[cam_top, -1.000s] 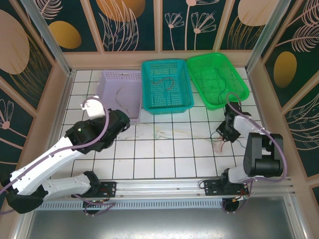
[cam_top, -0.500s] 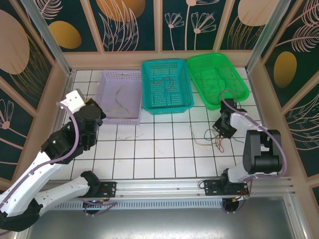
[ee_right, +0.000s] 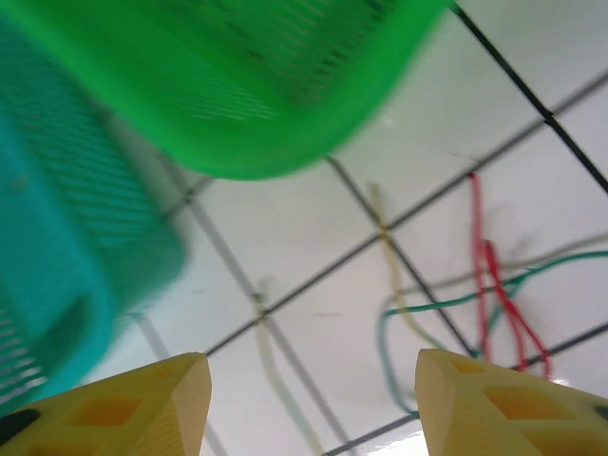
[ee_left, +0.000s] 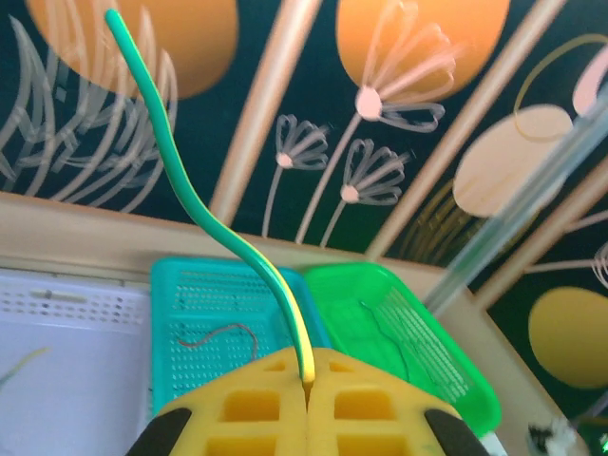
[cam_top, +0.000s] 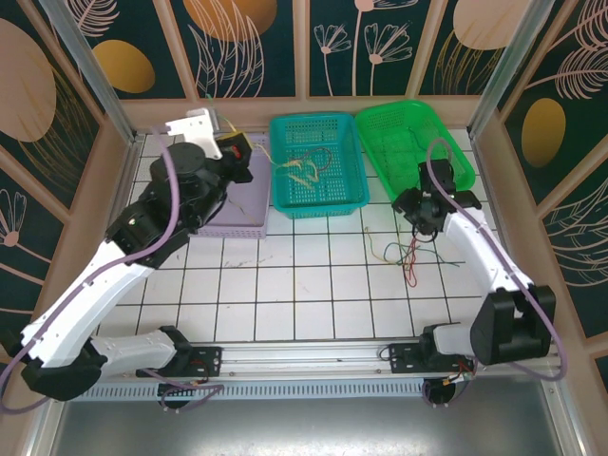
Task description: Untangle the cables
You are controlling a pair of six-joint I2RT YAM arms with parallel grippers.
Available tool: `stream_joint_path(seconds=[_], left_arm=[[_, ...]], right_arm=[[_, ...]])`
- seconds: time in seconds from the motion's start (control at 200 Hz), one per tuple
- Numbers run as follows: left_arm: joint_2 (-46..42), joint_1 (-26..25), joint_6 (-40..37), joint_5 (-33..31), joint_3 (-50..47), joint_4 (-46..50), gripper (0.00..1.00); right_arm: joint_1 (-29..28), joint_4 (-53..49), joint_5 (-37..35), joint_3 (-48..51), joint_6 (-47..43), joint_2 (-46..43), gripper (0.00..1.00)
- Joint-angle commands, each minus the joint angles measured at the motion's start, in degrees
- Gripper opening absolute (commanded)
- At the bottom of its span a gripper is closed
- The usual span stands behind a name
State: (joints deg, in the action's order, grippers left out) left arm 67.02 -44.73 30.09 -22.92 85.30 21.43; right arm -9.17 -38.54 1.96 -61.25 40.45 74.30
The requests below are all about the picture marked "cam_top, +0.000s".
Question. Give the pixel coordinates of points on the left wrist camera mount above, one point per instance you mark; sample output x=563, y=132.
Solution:
x=195, y=128

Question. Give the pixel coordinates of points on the teal perforated plastic basket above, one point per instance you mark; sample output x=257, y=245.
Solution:
x=332, y=199

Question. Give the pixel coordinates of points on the grey metal sheet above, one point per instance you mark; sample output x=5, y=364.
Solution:
x=304, y=432

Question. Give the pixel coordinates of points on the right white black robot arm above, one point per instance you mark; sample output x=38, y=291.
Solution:
x=480, y=252

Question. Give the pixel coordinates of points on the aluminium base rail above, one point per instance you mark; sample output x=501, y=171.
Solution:
x=304, y=356

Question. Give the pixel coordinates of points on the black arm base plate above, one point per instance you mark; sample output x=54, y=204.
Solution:
x=404, y=358
x=209, y=356

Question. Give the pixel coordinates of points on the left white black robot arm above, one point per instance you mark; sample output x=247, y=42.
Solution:
x=95, y=285

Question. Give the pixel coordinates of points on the aluminium side rail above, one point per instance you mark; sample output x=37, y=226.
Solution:
x=489, y=190
x=124, y=180

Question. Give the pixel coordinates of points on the green perforated plastic basket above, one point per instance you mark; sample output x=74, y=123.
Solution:
x=394, y=142

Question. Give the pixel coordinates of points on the floral wall art panel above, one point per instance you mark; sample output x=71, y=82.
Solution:
x=28, y=95
x=442, y=28
x=579, y=119
x=157, y=28
x=351, y=71
x=589, y=294
x=280, y=57
x=28, y=266

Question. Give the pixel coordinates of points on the aluminium corner post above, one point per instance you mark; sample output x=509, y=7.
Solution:
x=508, y=71
x=95, y=71

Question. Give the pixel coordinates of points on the lavender perforated plastic basket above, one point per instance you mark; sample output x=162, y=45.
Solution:
x=247, y=190

